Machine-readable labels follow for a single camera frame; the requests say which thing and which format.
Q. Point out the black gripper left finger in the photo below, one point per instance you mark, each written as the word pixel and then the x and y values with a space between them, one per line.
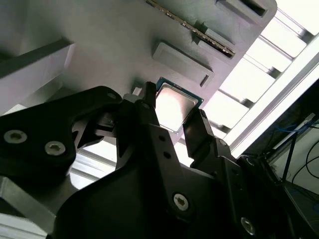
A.
pixel 37 129

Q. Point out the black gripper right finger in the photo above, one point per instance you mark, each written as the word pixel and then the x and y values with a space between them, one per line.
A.
pixel 199 134

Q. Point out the silver CPU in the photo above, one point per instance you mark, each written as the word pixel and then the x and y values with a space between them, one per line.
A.
pixel 174 104

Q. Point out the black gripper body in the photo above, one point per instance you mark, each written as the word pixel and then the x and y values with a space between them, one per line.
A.
pixel 124 211

